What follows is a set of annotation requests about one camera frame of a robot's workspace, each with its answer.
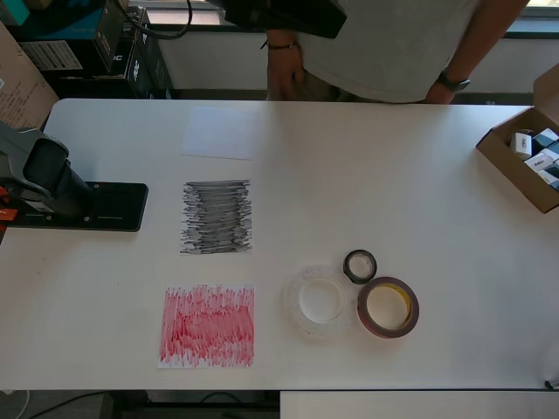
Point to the black tape roll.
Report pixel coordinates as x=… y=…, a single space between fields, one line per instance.
x=349 y=275

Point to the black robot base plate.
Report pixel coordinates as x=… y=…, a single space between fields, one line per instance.
x=118 y=205

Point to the person's left forearm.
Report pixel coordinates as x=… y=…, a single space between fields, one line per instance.
x=480 y=39

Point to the red scribbled paper sheet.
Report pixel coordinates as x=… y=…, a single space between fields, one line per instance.
x=209 y=327

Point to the person's left hand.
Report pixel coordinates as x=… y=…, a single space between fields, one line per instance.
x=441 y=96

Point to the white panel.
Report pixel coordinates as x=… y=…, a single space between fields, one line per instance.
x=415 y=406

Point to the person's right forearm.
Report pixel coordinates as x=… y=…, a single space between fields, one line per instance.
x=284 y=37

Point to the blank white paper sheet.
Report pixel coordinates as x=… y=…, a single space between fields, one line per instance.
x=218 y=131

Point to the red 3M tape roll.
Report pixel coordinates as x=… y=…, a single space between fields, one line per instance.
x=362 y=314

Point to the white tape roll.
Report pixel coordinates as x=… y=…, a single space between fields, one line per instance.
x=292 y=305

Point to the black scribbled paper sheet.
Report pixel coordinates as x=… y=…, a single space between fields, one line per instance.
x=218 y=218

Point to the cardboard box with shipping label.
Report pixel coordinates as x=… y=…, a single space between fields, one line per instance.
x=22 y=87

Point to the open cardboard box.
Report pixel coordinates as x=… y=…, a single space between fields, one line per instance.
x=511 y=170

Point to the blue product box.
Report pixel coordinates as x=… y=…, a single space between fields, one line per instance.
x=65 y=26

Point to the black smartwatch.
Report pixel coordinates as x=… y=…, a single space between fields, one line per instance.
x=454 y=82

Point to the black box orange print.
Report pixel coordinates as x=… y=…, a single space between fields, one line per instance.
x=109 y=48

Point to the black box white label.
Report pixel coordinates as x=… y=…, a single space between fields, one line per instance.
x=52 y=57

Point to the person's right hand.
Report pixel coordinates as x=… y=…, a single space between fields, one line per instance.
x=284 y=74

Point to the small teal box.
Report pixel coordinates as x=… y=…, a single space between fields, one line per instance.
x=13 y=11

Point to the small dark product box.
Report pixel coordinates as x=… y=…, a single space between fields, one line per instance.
x=546 y=139

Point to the small white product box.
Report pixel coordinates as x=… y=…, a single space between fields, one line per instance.
x=522 y=146
x=538 y=163
x=549 y=176

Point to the black AOC box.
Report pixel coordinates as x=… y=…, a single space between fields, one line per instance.
x=148 y=74

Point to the person in grey T-shirt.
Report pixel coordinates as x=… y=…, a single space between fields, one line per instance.
x=384 y=52

